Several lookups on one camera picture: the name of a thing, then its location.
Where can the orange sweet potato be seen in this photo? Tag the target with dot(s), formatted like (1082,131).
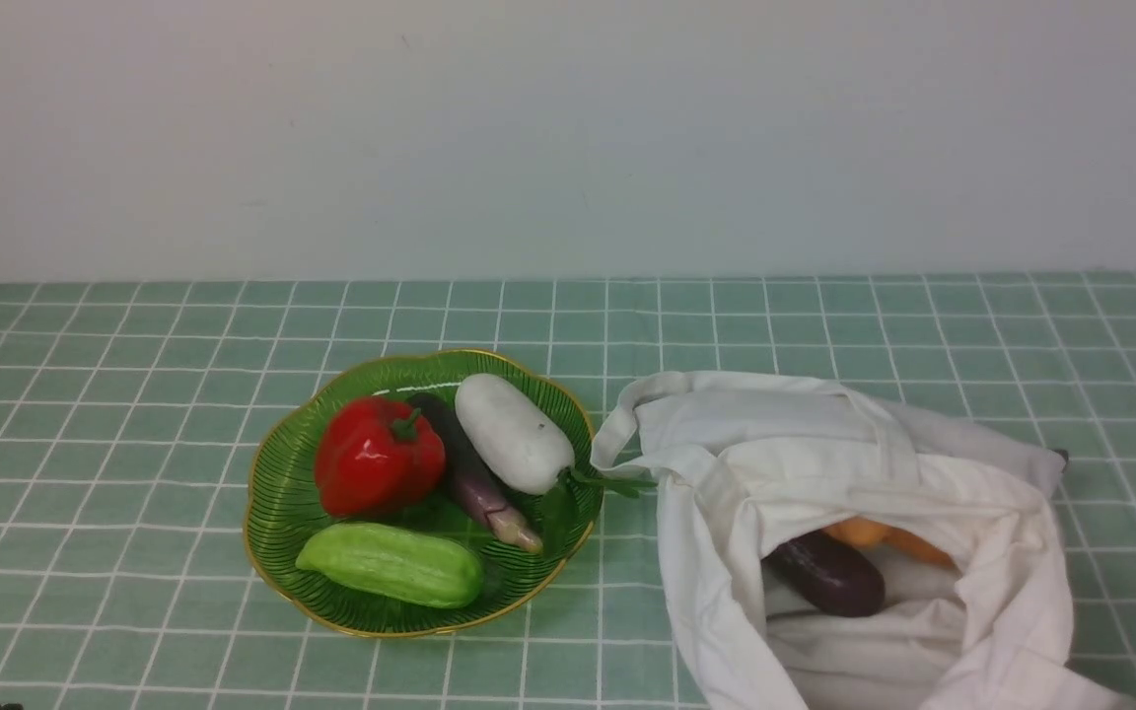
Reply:
(859,532)

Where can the white cloth bag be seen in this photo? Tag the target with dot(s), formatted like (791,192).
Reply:
(746,463)

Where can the white radish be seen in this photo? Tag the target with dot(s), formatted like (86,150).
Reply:
(520,443)

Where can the long purple eggplant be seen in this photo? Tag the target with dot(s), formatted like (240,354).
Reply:
(470,481)

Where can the red bell pepper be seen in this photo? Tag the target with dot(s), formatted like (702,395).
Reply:
(376,457)

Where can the light green cucumber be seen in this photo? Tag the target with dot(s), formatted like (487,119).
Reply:
(399,564)

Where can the green glass bowl gold rim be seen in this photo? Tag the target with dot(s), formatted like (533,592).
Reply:
(284,509)

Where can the dark purple eggplant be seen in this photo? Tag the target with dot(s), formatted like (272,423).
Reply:
(831,575)

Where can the orange carrot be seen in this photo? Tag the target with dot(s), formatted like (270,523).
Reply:
(918,548)

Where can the green checked tablecloth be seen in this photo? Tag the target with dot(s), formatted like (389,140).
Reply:
(130,414)

